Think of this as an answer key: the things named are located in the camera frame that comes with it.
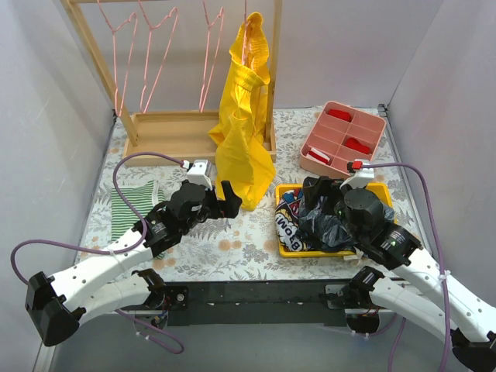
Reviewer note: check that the wooden clothes rack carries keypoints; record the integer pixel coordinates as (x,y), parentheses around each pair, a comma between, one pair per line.
(182,134)

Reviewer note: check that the pink hanger holding yellow shorts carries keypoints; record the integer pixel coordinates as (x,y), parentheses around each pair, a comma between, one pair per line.
(246,23)

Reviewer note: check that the yellow plastic tray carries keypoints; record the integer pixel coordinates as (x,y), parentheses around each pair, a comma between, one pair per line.
(313,252)

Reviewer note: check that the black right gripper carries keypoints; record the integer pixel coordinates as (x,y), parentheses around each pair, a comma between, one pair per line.
(323,190)

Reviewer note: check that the yellow shorts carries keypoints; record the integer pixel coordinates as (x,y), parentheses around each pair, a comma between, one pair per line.
(241,157)

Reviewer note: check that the colorful comic-print garment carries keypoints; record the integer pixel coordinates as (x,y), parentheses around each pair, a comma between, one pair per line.
(287,200)

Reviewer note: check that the red folded sock top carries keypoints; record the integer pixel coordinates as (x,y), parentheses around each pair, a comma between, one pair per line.
(340,114)

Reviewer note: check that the red folded sock middle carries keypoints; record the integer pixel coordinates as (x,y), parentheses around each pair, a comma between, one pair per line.
(356,145)

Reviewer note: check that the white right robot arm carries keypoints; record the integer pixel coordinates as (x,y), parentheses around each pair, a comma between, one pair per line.
(440,304)

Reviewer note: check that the green white striped garment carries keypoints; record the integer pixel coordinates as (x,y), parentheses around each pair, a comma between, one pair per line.
(143,198)

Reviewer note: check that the dark leaf-print shorts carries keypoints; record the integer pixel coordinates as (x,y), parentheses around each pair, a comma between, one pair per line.
(317,231)

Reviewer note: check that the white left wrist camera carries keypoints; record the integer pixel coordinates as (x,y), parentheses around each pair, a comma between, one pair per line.
(199,173)

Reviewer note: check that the red folded sock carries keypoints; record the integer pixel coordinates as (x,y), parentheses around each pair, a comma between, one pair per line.
(356,145)
(340,114)

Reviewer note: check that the floral patterned table mat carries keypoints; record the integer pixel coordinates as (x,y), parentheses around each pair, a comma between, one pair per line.
(244,248)

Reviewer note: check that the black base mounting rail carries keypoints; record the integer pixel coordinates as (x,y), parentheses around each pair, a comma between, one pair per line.
(255,302)

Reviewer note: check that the red white striped sock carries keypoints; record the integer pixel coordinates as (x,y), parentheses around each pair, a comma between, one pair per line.
(318,155)

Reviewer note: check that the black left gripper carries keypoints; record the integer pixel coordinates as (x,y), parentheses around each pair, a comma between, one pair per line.
(216,199)

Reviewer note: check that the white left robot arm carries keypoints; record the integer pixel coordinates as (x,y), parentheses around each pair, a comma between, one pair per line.
(60,303)

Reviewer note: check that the pink divided organizer box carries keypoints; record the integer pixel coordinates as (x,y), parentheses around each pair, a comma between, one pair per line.
(329,134)

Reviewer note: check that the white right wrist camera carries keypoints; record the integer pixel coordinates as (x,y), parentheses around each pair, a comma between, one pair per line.
(361,174)

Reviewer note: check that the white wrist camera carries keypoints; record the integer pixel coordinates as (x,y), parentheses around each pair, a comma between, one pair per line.
(361,174)
(199,173)

